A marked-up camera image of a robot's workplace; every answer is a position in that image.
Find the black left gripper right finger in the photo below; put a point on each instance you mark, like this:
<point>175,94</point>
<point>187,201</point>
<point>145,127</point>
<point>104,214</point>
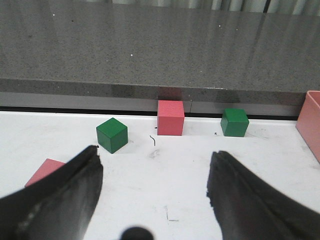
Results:
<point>248,208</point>

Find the green cube block at left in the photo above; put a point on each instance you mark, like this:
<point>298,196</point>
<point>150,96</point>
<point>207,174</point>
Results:
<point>112,135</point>

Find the grey stone counter ledge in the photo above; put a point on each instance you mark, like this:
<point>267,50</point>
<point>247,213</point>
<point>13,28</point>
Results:
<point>68,54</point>

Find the pink cube block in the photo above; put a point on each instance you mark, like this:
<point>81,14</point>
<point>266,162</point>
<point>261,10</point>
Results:
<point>170,118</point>

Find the green cube block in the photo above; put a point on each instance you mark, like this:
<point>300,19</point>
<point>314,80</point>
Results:
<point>112,135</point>
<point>234,122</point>

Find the pink plastic bin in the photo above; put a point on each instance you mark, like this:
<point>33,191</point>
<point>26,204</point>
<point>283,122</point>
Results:
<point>308,122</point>

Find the flat pink block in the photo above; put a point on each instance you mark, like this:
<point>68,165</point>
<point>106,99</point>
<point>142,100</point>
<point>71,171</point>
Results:
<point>46,168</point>

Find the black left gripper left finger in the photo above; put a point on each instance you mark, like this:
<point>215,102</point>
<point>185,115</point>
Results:
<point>57,207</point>

